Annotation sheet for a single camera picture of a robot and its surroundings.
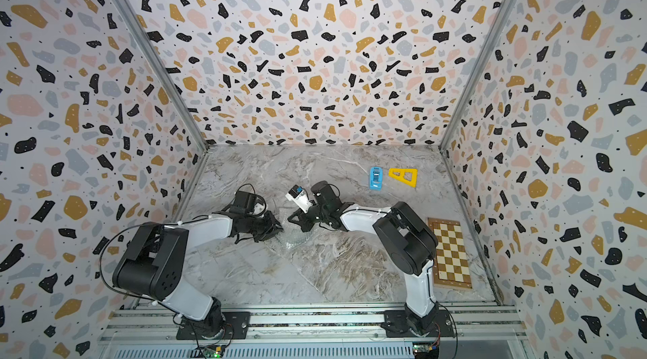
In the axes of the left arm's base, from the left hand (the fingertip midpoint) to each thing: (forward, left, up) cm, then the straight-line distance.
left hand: (288, 226), depth 91 cm
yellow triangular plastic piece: (+22, -51, -4) cm, 56 cm away
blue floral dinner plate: (-4, -2, -1) cm, 5 cm away
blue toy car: (+22, -34, -1) cm, 41 cm away
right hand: (0, -1, +5) cm, 5 cm away
